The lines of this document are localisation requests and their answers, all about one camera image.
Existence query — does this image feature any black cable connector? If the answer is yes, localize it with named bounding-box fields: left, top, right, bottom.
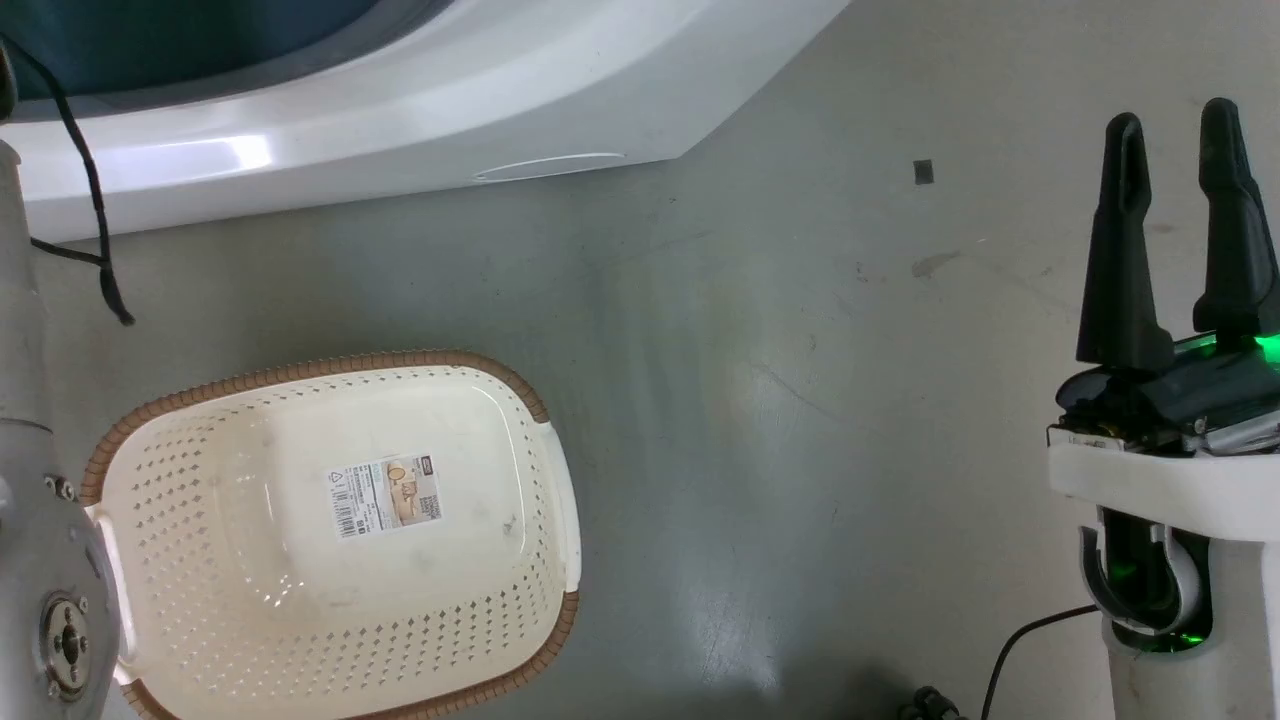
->
left=897, top=685, right=967, bottom=720

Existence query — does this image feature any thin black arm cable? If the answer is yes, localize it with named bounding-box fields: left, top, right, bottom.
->
left=980, top=603, right=1102, bottom=720
left=0, top=35, right=137, bottom=327

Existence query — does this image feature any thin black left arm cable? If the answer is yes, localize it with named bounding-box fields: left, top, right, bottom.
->
left=0, top=35, right=137, bottom=327

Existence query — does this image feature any cream laundry basket brown rim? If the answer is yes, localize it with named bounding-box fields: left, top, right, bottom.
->
left=80, top=349, right=583, bottom=720

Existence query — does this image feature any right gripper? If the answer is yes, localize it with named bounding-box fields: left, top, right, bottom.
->
left=1045, top=97, right=1280, bottom=542

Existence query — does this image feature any paper label sticker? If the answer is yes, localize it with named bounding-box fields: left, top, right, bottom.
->
left=325, top=455, right=444, bottom=539

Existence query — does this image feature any white washing machine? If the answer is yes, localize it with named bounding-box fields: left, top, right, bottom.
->
left=0, top=0, right=852, bottom=244

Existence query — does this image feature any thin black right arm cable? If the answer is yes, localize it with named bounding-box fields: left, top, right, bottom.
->
left=980, top=603, right=1102, bottom=720

